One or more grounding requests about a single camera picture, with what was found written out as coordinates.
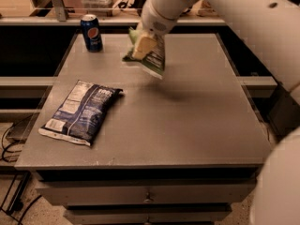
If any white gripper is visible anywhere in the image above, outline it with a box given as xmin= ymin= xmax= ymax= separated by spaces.
xmin=132 ymin=7 xmax=178 ymax=60

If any green jalapeno chip bag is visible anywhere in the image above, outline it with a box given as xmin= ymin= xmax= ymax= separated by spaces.
xmin=122 ymin=28 xmax=165 ymax=79

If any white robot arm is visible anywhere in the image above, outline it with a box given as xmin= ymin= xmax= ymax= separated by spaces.
xmin=139 ymin=0 xmax=300 ymax=225

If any blue pepsi can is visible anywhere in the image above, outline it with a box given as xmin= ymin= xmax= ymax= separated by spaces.
xmin=81 ymin=14 xmax=102 ymax=53

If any blue chip bag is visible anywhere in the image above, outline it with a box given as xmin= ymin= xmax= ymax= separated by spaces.
xmin=38 ymin=81 xmax=122 ymax=146

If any grey metal railing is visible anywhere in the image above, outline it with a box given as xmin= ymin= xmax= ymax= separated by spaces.
xmin=0 ymin=0 xmax=226 ymax=27

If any grey drawer cabinet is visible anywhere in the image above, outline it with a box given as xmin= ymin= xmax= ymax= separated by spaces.
xmin=17 ymin=34 xmax=270 ymax=211

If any upper drawer with knob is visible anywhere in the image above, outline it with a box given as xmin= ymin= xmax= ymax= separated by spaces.
xmin=37 ymin=179 xmax=255 ymax=206

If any drawer with knob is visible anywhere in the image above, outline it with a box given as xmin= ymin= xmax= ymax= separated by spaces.
xmin=64 ymin=205 xmax=232 ymax=225
xmin=37 ymin=179 xmax=255 ymax=206

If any lower drawer with knob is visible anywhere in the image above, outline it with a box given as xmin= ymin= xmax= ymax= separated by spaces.
xmin=64 ymin=205 xmax=232 ymax=225

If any black floor cables left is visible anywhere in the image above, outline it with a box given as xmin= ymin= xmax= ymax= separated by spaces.
xmin=0 ymin=114 xmax=42 ymax=225

